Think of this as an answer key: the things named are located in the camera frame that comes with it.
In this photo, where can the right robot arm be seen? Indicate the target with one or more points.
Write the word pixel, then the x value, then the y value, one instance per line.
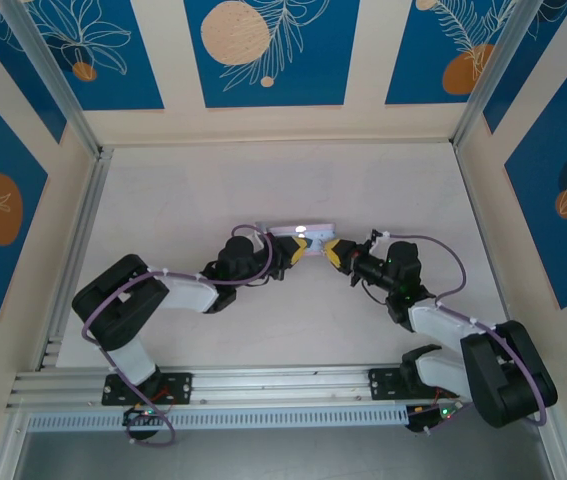
pixel 503 370

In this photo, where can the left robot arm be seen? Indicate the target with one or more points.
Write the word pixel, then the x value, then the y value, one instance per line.
pixel 128 310

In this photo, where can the aluminium frame post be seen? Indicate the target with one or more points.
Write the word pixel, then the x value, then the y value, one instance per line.
pixel 490 75
pixel 55 75

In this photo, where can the small control circuit board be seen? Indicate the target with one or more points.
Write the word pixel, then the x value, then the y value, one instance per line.
pixel 438 415
pixel 145 414

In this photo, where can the pastel cartoon print tin box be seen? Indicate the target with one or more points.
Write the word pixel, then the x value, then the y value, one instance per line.
pixel 313 230

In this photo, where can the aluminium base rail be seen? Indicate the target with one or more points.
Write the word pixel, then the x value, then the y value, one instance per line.
pixel 273 387

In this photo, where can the aluminium floor side rail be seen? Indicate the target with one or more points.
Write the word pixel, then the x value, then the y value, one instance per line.
pixel 484 220
pixel 79 250

